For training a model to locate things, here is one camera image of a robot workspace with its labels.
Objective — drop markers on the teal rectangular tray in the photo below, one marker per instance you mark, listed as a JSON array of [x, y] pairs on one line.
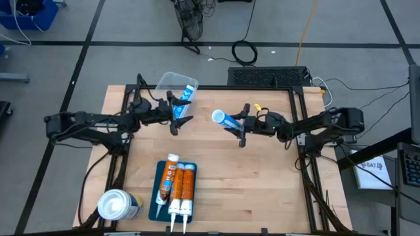
[[193, 196]]

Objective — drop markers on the black keyboard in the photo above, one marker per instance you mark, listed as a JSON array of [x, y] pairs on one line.
[[411, 167]]

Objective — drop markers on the blue plastic bin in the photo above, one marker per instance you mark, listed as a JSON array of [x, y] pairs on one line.
[[33, 18]]

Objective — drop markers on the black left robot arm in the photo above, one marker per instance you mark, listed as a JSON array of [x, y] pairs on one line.
[[92, 124]]

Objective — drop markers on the black desk beam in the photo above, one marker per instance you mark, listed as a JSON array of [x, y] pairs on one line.
[[393, 141]]

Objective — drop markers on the grey monitor edge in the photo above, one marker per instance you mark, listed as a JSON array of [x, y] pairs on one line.
[[415, 101]]

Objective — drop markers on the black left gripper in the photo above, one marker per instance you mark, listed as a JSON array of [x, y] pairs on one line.
[[154, 113]]

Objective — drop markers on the black floor fan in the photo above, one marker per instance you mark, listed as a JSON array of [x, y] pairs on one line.
[[190, 19]]

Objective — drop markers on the white paper sign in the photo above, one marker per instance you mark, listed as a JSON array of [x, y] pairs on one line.
[[372, 175]]

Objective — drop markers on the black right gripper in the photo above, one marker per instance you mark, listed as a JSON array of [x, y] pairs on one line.
[[265, 124]]

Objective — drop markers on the grey metal base plate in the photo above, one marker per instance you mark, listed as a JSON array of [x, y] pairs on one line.
[[300, 141]]

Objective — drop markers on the black aluminium table frame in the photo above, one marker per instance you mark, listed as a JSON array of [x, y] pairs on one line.
[[223, 87]]

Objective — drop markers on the yellow tag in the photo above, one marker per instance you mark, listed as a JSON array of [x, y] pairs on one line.
[[258, 107]]

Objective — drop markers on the black perforated computer case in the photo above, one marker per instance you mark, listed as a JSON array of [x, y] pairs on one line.
[[262, 77]]

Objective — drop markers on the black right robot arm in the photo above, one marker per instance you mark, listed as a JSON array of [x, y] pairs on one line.
[[328, 123]]

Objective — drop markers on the clear plastic container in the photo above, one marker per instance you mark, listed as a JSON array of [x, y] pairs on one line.
[[170, 83]]

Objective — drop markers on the orange sealant tube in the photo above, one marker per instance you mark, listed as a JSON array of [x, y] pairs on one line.
[[168, 177], [188, 187], [178, 187]]

